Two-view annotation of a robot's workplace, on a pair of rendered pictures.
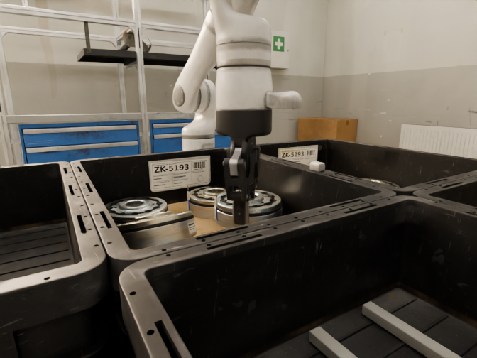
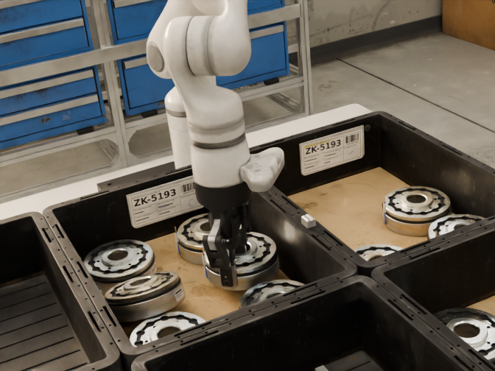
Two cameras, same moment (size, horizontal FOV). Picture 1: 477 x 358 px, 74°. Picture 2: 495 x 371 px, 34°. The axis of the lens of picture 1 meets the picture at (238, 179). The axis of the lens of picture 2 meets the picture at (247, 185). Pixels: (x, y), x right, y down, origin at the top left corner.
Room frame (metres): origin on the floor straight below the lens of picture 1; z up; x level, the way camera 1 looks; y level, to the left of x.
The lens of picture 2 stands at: (-0.48, -0.16, 1.47)
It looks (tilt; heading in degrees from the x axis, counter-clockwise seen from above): 27 degrees down; 7
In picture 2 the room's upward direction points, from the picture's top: 6 degrees counter-clockwise
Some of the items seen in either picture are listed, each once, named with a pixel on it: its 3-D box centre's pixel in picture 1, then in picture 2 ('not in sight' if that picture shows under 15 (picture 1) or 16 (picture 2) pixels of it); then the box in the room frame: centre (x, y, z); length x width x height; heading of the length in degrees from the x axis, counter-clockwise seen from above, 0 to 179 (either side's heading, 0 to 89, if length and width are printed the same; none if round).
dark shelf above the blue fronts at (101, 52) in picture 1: (164, 61); not in sight; (2.65, 0.59, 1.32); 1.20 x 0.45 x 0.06; 121
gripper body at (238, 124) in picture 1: (243, 139); (225, 202); (0.43, -0.01, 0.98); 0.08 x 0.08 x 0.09
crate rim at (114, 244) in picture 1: (201, 181); (185, 244); (0.42, 0.05, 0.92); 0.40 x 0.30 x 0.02; 31
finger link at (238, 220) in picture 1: (238, 208); (224, 272); (0.39, 0.00, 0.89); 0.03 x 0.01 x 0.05; 168
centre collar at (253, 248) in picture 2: (248, 197); (239, 249); (0.46, -0.01, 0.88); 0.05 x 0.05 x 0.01
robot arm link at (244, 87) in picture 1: (258, 84); (233, 152); (0.43, -0.03, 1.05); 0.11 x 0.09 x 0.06; 78
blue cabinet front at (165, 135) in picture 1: (196, 153); (203, 26); (2.53, 0.34, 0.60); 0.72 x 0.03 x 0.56; 121
